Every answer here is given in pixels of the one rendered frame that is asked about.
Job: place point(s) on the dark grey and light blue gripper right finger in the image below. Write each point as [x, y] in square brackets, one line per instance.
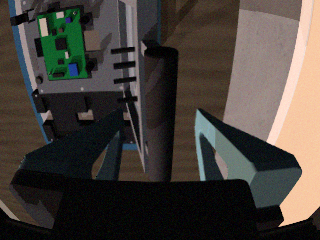
[271, 172]

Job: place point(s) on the green circuit board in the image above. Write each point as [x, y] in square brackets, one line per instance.
[62, 44]

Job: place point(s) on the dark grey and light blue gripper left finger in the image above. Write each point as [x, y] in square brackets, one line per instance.
[74, 155]

